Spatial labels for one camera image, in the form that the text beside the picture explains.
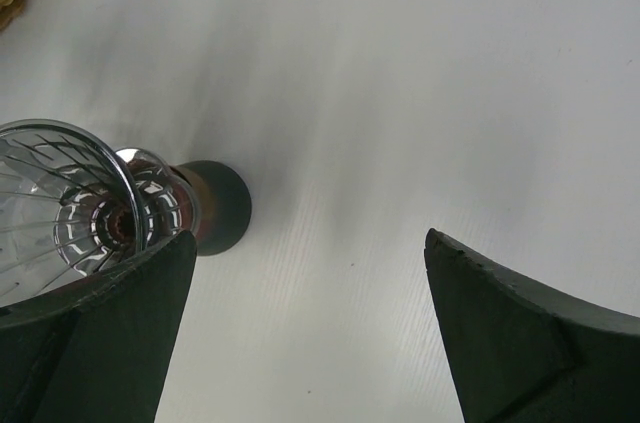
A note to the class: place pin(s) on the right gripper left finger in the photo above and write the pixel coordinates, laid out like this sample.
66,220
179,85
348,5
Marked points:
98,349

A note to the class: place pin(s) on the grey transparent dripper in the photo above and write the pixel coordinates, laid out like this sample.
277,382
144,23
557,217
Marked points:
71,206

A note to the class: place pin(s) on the dark carafe with red lid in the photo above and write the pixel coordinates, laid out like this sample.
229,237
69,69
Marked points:
224,201

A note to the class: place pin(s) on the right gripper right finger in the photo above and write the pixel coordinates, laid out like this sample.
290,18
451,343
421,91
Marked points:
522,351

